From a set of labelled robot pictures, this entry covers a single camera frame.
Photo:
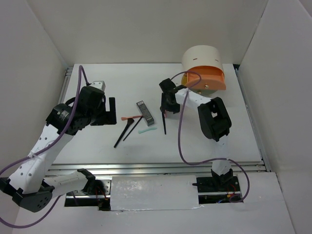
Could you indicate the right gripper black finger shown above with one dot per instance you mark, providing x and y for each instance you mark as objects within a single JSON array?
[
  {"x": 162, "y": 106},
  {"x": 174, "y": 108}
]

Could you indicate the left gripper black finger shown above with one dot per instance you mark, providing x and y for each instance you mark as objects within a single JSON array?
[
  {"x": 112, "y": 105},
  {"x": 105, "y": 118}
]

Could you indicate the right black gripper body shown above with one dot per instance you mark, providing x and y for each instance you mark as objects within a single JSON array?
[{"x": 167, "y": 102}]

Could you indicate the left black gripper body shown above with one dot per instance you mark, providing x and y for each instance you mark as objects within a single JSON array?
[{"x": 95, "y": 111}]

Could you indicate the grey makeup box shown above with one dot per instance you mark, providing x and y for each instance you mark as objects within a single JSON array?
[{"x": 145, "y": 113}]

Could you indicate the mint green makeup spatula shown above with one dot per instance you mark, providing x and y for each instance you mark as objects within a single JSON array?
[{"x": 146, "y": 130}]

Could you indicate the round cream drawer organizer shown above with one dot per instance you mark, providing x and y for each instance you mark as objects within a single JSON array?
[{"x": 204, "y": 69}]

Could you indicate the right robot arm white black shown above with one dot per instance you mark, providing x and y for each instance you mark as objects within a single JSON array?
[{"x": 214, "y": 121}]

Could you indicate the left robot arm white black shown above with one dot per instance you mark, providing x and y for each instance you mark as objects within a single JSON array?
[{"x": 28, "y": 186}]

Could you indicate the black round makeup brush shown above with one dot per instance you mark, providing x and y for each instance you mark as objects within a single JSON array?
[{"x": 164, "y": 122}]

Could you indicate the salmon makeup spatula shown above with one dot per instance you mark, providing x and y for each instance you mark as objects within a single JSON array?
[{"x": 131, "y": 117}]

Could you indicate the black fan makeup brush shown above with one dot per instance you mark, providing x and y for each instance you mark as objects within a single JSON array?
[{"x": 130, "y": 121}]

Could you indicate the thin black makeup brush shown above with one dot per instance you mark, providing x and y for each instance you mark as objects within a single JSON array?
[{"x": 133, "y": 127}]

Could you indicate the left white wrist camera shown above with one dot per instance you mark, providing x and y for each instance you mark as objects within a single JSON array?
[{"x": 99, "y": 85}]

